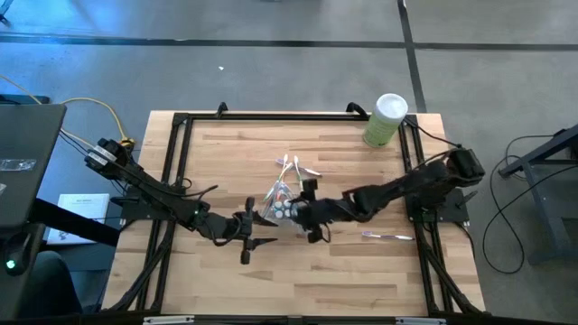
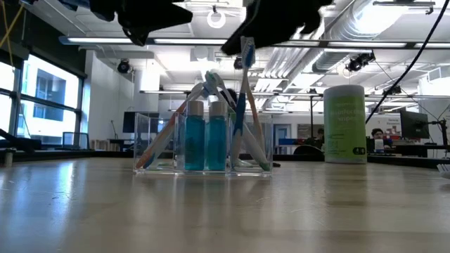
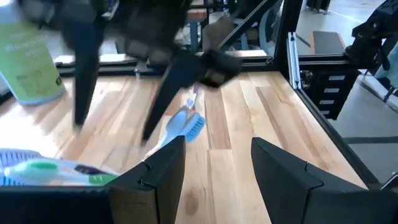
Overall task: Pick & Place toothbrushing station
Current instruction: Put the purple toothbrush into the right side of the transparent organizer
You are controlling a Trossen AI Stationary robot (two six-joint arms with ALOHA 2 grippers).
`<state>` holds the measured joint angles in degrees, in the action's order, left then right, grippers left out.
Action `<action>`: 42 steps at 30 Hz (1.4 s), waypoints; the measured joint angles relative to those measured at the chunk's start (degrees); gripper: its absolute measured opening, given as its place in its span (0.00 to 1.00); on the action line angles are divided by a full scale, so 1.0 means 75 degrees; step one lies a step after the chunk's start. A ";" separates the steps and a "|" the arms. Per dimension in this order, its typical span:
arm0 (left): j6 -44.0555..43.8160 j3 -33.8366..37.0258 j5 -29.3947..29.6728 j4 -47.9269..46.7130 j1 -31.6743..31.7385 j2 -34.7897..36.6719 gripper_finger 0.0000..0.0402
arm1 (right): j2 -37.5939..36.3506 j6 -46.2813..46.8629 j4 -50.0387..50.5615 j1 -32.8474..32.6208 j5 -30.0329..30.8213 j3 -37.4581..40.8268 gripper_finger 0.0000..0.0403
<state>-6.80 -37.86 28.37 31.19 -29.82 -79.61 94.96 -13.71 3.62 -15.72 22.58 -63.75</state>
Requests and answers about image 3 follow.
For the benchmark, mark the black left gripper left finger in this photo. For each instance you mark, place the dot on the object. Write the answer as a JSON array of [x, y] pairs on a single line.
[[161, 174]]

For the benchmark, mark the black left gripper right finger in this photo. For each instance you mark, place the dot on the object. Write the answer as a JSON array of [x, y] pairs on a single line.
[[286, 186]]

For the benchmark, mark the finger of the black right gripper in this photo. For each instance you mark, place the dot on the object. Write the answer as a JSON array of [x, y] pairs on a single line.
[[85, 77], [174, 81]]

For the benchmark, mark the green disinfecting wipes canister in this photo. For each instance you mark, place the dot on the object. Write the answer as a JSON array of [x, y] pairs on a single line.
[[28, 68]]

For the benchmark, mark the black drawer cabinet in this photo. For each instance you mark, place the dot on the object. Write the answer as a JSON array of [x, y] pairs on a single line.
[[335, 93]]

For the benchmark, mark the black aluminium table frame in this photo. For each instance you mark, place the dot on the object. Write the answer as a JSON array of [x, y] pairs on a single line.
[[344, 146]]

